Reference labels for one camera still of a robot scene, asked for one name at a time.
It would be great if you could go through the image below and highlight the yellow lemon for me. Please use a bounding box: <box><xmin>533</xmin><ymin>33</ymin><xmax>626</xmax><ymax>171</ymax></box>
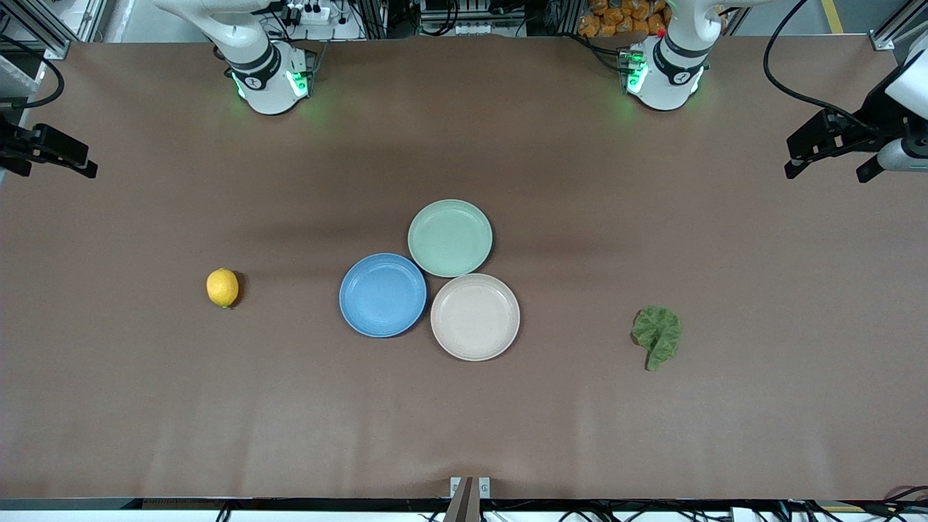
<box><xmin>206</xmin><ymin>268</ymin><xmax>240</xmax><ymax>309</ymax></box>

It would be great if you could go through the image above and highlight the green lettuce leaf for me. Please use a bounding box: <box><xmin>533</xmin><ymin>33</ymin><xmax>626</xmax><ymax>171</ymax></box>
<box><xmin>631</xmin><ymin>305</ymin><xmax>683</xmax><ymax>372</ymax></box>

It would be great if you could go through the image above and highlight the bag of orange fruit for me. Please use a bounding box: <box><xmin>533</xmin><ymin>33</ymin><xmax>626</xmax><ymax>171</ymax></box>
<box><xmin>577</xmin><ymin>0</ymin><xmax>669</xmax><ymax>38</ymax></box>

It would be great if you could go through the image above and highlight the white power strip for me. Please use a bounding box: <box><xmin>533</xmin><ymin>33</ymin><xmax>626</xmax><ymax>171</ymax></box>
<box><xmin>281</xmin><ymin>2</ymin><xmax>333</xmax><ymax>27</ymax></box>

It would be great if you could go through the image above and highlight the blue plate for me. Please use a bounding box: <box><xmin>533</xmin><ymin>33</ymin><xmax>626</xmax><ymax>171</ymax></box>
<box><xmin>339</xmin><ymin>252</ymin><xmax>428</xmax><ymax>339</ymax></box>

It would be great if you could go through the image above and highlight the green plate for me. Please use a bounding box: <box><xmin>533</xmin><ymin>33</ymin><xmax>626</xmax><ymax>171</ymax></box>
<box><xmin>407</xmin><ymin>199</ymin><xmax>494</xmax><ymax>278</ymax></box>

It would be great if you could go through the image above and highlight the beige plate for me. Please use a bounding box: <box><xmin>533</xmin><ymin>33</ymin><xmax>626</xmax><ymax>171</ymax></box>
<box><xmin>430</xmin><ymin>273</ymin><xmax>521</xmax><ymax>362</ymax></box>

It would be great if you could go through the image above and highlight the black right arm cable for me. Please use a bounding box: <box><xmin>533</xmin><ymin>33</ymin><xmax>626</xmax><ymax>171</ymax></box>
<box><xmin>0</xmin><ymin>35</ymin><xmax>66</xmax><ymax>111</ymax></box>

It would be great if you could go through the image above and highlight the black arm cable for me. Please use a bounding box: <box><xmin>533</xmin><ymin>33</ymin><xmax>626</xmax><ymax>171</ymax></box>
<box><xmin>0</xmin><ymin>35</ymin><xmax>66</xmax><ymax>111</ymax></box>
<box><xmin>762</xmin><ymin>0</ymin><xmax>874</xmax><ymax>133</ymax></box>

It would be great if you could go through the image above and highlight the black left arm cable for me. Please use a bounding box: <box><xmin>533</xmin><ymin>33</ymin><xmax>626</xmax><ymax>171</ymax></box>
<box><xmin>762</xmin><ymin>0</ymin><xmax>874</xmax><ymax>133</ymax></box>

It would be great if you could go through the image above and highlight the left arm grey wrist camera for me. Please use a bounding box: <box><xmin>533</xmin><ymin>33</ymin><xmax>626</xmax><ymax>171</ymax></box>
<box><xmin>855</xmin><ymin>136</ymin><xmax>928</xmax><ymax>183</ymax></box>

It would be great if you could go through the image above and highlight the metal table clamp bracket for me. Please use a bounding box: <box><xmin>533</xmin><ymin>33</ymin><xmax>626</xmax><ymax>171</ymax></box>
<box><xmin>444</xmin><ymin>476</ymin><xmax>492</xmax><ymax>522</ymax></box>

